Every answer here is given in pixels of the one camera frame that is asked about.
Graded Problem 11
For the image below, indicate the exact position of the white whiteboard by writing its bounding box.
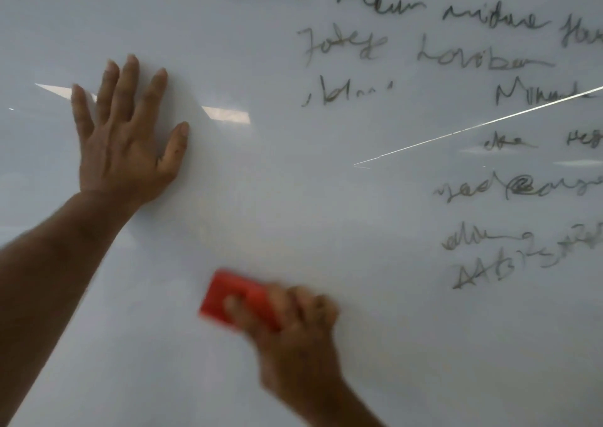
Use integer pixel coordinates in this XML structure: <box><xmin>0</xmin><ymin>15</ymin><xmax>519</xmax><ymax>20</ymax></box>
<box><xmin>0</xmin><ymin>0</ymin><xmax>603</xmax><ymax>427</ymax></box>

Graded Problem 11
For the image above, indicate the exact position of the person's left forearm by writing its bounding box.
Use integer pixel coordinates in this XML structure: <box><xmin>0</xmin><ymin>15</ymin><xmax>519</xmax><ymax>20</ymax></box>
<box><xmin>0</xmin><ymin>190</ymin><xmax>142</xmax><ymax>427</ymax></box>

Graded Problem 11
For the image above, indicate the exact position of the person's right forearm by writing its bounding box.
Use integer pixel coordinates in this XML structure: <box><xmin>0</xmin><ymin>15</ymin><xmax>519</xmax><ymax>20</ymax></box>
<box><xmin>283</xmin><ymin>379</ymin><xmax>388</xmax><ymax>427</ymax></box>

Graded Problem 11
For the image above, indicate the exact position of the red whiteboard eraser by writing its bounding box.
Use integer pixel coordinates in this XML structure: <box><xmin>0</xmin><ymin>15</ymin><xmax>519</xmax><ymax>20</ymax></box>
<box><xmin>198</xmin><ymin>270</ymin><xmax>283</xmax><ymax>333</ymax></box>

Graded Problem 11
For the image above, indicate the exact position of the person's left hand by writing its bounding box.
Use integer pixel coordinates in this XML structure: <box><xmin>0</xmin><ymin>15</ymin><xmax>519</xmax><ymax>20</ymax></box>
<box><xmin>71</xmin><ymin>54</ymin><xmax>190</xmax><ymax>206</ymax></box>

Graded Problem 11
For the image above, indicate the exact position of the person's right hand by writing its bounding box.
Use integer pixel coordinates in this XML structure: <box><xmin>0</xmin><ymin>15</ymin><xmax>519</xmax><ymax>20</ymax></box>
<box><xmin>223</xmin><ymin>284</ymin><xmax>350</xmax><ymax>406</ymax></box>

